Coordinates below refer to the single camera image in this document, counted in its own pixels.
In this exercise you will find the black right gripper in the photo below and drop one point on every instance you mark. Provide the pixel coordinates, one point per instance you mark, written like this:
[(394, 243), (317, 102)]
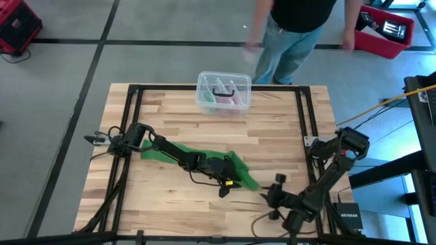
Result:
[(277, 199)]

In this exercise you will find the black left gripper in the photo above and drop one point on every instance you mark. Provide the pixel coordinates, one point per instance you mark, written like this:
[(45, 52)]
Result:
[(219, 170)]

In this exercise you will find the green elastic bandage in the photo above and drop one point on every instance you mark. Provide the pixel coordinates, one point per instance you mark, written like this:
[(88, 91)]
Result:
[(248, 177)]

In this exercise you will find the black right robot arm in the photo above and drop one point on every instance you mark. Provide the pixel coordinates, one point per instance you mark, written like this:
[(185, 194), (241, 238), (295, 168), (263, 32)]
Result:
[(327, 180)]

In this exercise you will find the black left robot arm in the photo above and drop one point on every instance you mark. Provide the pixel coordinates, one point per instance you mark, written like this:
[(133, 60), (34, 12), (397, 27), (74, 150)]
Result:
[(170, 149)]

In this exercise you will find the magenta bandage roll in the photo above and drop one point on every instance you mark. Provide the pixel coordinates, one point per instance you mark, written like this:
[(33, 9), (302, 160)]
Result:
[(234, 102)]

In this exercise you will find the pink bandage roll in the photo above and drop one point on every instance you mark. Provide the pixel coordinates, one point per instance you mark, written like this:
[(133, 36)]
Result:
[(223, 100)]

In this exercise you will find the teal bandage roll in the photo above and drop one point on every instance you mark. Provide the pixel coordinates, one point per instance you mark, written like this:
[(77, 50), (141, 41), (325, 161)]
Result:
[(207, 97)]

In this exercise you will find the clear plastic storage box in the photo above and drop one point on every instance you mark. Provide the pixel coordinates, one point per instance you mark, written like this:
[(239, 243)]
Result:
[(223, 81)]

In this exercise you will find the black desk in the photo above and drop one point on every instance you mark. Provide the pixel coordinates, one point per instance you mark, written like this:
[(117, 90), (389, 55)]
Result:
[(419, 136)]

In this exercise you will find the person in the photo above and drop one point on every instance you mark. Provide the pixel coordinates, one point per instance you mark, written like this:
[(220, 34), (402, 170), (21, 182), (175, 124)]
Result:
[(296, 20)]

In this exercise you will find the red plastic bin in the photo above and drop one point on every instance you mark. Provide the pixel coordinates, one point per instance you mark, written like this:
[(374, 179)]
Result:
[(378, 44)]

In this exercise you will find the black device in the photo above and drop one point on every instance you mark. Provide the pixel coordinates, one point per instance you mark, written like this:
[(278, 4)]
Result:
[(393, 30), (366, 18)]

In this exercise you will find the red and black generator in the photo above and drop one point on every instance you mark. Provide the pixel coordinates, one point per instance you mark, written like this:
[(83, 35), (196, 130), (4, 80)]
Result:
[(17, 24)]

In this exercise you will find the black Netgear network switch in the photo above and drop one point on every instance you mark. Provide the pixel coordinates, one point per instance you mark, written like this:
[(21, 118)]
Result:
[(347, 216)]

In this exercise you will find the black aluminium rig frame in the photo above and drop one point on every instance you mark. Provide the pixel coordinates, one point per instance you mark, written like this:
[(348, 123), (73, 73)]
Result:
[(218, 87)]

